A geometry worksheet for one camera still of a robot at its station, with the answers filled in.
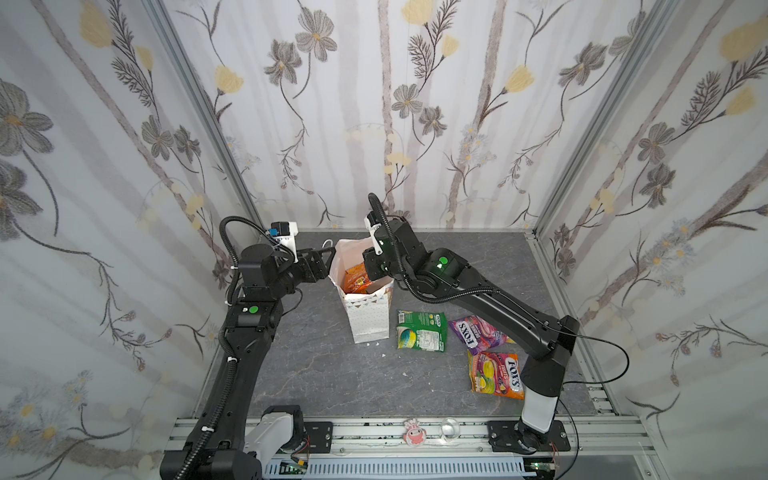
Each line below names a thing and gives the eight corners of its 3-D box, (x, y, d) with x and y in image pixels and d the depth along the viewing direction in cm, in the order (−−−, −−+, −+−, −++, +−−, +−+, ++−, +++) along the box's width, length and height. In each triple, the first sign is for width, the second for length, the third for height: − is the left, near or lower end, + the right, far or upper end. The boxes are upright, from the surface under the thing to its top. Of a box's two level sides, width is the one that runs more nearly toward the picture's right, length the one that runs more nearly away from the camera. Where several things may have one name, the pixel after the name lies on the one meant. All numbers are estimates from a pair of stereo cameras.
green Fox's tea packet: (396, 351, 91) (396, 347, 88) (396, 314, 99) (396, 309, 97) (448, 351, 91) (450, 347, 89) (444, 314, 99) (445, 309, 97)
